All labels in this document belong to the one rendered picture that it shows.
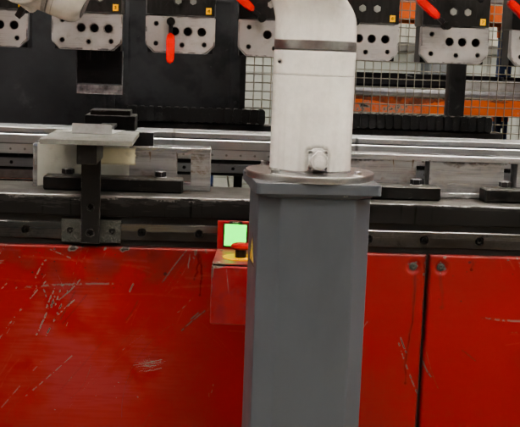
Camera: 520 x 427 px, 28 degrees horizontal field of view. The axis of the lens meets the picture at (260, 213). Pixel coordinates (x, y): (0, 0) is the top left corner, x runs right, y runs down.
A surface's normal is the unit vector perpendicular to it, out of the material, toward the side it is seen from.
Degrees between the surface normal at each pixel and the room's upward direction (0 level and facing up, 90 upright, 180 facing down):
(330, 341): 90
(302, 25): 93
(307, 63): 90
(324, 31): 89
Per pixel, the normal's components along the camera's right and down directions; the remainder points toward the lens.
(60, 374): 0.06, 0.15
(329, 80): 0.28, 0.15
